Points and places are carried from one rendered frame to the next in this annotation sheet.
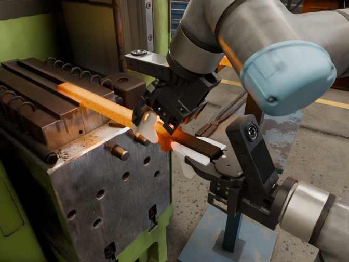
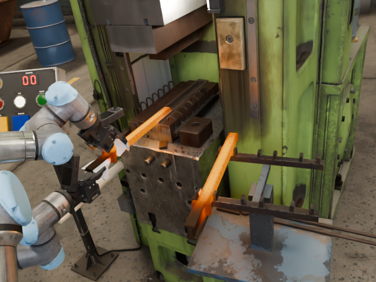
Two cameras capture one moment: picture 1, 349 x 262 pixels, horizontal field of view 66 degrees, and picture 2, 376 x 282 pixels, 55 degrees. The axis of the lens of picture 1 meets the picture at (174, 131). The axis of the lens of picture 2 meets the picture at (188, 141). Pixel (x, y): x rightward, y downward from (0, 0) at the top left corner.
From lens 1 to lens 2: 125 cm
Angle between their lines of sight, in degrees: 70
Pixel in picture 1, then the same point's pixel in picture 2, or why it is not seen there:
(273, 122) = (274, 262)
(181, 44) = not seen: hidden behind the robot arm
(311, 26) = (32, 122)
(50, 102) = (151, 113)
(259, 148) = (67, 170)
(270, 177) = (66, 186)
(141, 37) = (243, 102)
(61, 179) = not seen: hidden behind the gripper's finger
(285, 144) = (230, 271)
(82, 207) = (133, 173)
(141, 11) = (243, 82)
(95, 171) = (139, 159)
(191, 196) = not seen: outside the picture
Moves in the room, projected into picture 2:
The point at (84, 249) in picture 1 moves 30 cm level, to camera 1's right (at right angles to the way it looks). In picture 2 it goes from (135, 198) to (139, 248)
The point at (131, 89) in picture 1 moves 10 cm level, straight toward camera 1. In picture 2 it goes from (182, 131) to (156, 139)
